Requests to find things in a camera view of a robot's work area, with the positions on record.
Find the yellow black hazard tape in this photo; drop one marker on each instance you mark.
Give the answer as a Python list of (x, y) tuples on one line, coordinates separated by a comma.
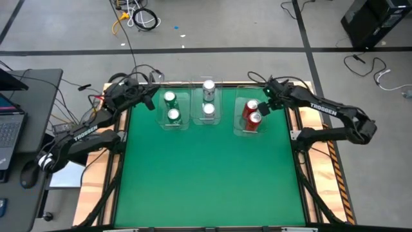
[(341, 190)]

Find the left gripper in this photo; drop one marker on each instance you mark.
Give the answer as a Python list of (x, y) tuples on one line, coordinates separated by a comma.
[(141, 93)]

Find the metal corner bracket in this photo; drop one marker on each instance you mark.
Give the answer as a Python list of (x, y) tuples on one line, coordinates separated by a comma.
[(294, 135)]

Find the black table frame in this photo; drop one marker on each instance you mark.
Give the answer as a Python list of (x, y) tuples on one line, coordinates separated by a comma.
[(228, 84)]

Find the green Sprite can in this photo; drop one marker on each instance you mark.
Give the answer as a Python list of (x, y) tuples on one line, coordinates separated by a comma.
[(174, 114), (169, 96)]

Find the black monitor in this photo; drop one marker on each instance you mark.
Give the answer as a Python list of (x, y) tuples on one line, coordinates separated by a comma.
[(9, 82)]

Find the clear plastic bin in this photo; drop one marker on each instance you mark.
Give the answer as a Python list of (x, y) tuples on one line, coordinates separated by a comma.
[(197, 116), (239, 129), (161, 122)]

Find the small grey object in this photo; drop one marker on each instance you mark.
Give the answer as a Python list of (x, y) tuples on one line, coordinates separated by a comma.
[(408, 94)]

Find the silver Diet Coke can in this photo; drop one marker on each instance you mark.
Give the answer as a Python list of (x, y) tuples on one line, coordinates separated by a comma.
[(209, 109), (208, 86)]

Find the grey laptop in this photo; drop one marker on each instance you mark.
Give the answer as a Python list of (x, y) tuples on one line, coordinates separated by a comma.
[(8, 132)]

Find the black caster wheel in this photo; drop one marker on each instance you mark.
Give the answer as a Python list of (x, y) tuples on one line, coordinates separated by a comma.
[(48, 216)]

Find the black computer tower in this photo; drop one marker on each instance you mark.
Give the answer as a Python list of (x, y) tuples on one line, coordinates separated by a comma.
[(370, 22)]

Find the red soda can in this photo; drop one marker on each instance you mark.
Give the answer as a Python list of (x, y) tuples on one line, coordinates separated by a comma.
[(251, 105), (255, 118)]

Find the dark grey desk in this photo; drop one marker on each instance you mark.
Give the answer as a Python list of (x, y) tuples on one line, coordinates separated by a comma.
[(38, 106)]

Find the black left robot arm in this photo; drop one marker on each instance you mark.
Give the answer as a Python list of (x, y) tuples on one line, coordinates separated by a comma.
[(85, 133)]

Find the black computer mouse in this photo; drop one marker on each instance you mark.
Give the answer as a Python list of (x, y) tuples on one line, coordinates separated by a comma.
[(29, 177)]

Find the small black connector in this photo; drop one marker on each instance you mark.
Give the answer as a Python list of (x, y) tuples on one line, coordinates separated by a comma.
[(84, 87)]

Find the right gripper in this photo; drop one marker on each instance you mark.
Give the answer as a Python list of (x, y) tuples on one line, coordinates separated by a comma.
[(278, 93)]

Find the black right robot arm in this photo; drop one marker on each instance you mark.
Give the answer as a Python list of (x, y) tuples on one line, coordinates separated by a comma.
[(323, 109)]

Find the white flat board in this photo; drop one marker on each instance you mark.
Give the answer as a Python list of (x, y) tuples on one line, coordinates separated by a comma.
[(66, 177)]

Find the wooden table board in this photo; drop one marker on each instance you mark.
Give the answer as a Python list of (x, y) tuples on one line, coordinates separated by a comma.
[(96, 193)]

